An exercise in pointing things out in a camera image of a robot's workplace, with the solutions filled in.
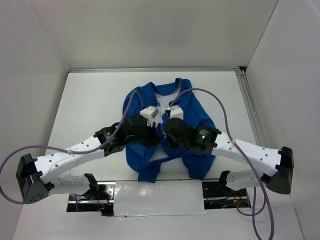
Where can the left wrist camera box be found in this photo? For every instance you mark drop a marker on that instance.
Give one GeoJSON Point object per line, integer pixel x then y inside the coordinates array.
{"type": "Point", "coordinates": [152, 115]}

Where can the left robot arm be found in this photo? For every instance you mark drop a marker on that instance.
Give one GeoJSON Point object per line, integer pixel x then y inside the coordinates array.
{"type": "Point", "coordinates": [42, 176]}

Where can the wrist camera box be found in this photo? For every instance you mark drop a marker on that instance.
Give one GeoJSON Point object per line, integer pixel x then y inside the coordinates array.
{"type": "Point", "coordinates": [152, 115]}
{"type": "Point", "coordinates": [175, 111]}

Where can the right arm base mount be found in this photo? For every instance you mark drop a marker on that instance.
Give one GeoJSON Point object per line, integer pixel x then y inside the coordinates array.
{"type": "Point", "coordinates": [216, 195]}

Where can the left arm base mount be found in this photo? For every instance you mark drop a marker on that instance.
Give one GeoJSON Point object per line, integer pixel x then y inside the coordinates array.
{"type": "Point", "coordinates": [99, 198]}

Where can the blue zip jacket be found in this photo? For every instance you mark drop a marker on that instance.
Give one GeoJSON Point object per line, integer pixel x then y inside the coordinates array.
{"type": "Point", "coordinates": [147, 160]}

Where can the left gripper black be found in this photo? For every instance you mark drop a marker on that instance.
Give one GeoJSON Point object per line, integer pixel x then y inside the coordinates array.
{"type": "Point", "coordinates": [153, 139]}

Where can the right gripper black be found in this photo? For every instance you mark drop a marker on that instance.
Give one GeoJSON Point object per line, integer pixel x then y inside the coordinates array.
{"type": "Point", "coordinates": [171, 143]}

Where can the silver tape patch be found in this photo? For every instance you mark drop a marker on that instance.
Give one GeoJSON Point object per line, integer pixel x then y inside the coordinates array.
{"type": "Point", "coordinates": [162, 198]}

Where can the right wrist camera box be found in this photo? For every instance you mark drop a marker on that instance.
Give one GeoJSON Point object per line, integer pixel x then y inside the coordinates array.
{"type": "Point", "coordinates": [175, 111]}

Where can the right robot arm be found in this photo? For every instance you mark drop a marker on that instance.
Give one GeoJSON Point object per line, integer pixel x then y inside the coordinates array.
{"type": "Point", "coordinates": [270, 167]}

